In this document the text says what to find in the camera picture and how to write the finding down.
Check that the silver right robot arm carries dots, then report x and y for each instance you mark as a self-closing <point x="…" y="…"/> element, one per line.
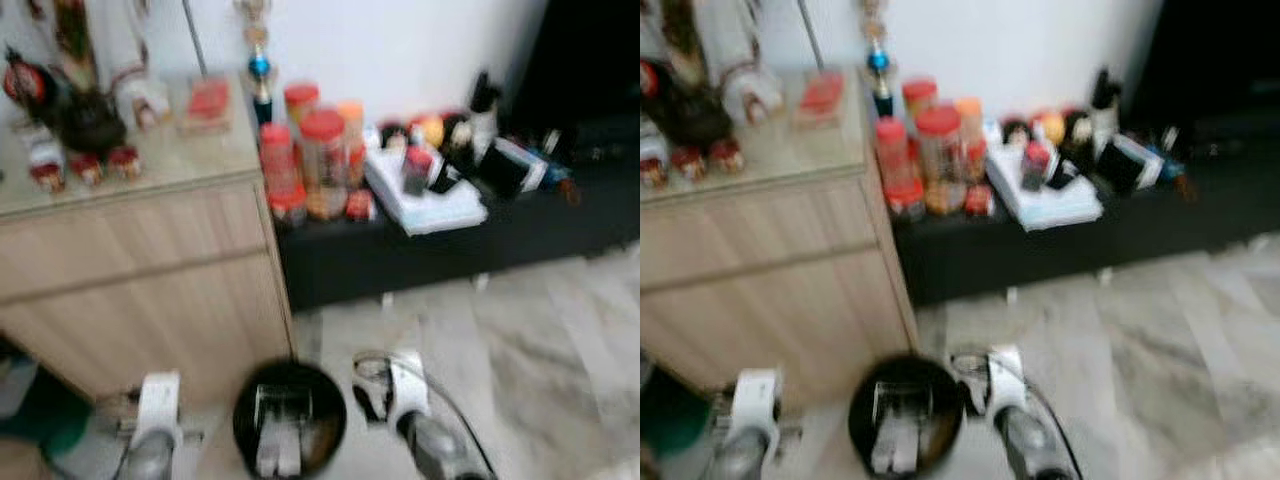
<point x="1035" y="450"/>
<point x="440" y="455"/>

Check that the black round rubbish bin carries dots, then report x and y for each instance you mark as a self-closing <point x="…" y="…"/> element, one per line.
<point x="325" y="420"/>
<point x="945" y="415"/>

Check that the black low cabinet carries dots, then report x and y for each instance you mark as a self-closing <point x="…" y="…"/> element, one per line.
<point x="450" y="250"/>
<point x="1100" y="245"/>

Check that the flat white box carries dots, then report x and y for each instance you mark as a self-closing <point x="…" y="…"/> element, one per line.
<point x="430" y="210"/>
<point x="1050" y="207"/>

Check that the light wooden cabinet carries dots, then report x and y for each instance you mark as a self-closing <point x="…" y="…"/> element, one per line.
<point x="770" y="265"/>
<point x="140" y="270"/>

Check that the slim red lid jar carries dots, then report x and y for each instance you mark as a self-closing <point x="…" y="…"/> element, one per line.
<point x="893" y="155"/>
<point x="277" y="160"/>

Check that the black rectangular box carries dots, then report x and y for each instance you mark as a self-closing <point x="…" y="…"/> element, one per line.
<point x="512" y="168"/>
<point x="1130" y="163"/>

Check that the orange lid jar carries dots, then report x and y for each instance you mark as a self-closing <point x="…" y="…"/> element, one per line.
<point x="969" y="120"/>
<point x="351" y="122"/>

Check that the green bag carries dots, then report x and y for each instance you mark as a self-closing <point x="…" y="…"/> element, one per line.
<point x="45" y="415"/>
<point x="668" y="420"/>

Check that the short red lid jar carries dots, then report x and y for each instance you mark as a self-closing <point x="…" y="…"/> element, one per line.
<point x="301" y="102"/>
<point x="919" y="98"/>

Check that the black and white bottle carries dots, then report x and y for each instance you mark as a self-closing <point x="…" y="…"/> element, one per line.
<point x="484" y="115"/>
<point x="1104" y="110"/>

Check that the red gift box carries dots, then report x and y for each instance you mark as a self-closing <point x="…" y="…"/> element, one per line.
<point x="822" y="96"/>
<point x="208" y="102"/>

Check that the gold and blue trophy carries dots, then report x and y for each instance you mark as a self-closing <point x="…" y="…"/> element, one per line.
<point x="259" y="70"/>
<point x="879" y="62"/>

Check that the dark rooster figurine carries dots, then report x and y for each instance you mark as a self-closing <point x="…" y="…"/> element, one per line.
<point x="85" y="120"/>
<point x="700" y="112"/>

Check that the white and brown figurine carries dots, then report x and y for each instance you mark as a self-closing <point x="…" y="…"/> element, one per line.
<point x="745" y="55"/>
<point x="125" y="60"/>

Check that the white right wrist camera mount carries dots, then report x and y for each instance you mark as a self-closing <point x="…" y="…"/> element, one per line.
<point x="408" y="385"/>
<point x="1005" y="380"/>

